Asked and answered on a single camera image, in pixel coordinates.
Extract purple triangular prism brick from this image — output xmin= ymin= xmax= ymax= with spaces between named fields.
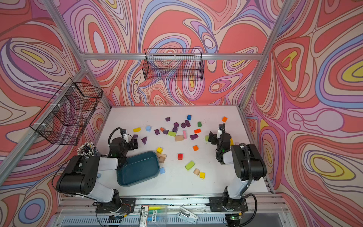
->
xmin=141 ymin=137 xmax=147 ymax=145

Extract teal plastic storage bin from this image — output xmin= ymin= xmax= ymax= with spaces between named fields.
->
xmin=116 ymin=151 xmax=160 ymax=187

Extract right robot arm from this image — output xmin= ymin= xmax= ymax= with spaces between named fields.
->
xmin=206 ymin=124 xmax=267 ymax=213

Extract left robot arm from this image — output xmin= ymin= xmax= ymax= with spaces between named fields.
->
xmin=55 ymin=127 xmax=138 ymax=217

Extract purple flat brick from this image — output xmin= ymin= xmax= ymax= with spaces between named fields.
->
xmin=190 ymin=134 xmax=199 ymax=140

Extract cup of pens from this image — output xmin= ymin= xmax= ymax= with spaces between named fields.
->
xmin=77 ymin=142 xmax=96 ymax=156

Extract yellow cube brick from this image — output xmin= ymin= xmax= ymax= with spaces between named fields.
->
xmin=157 ymin=147 xmax=163 ymax=154
xmin=199 ymin=172 xmax=205 ymax=179

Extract yellow cube brick near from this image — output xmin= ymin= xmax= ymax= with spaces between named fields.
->
xmin=199 ymin=172 xmax=205 ymax=179

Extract natural wood block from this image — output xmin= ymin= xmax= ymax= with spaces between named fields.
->
xmin=175 ymin=135 xmax=184 ymax=142

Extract engraved wood block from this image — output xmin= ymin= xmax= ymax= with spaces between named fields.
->
xmin=156 ymin=153 xmax=167 ymax=159

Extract light blue brick near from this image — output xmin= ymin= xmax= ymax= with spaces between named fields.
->
xmin=159 ymin=167 xmax=165 ymax=174

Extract lime green long brick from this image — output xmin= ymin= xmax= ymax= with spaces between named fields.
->
xmin=167 ymin=131 xmax=176 ymax=137

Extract black wire basket left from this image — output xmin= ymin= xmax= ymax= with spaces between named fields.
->
xmin=29 ymin=78 xmax=103 ymax=146

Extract black wire basket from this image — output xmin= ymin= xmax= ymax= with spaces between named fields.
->
xmin=29 ymin=78 xmax=103 ymax=146
xmin=142 ymin=48 xmax=204 ymax=81

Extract black wire basket back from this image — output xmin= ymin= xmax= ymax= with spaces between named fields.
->
xmin=142 ymin=48 xmax=204 ymax=81

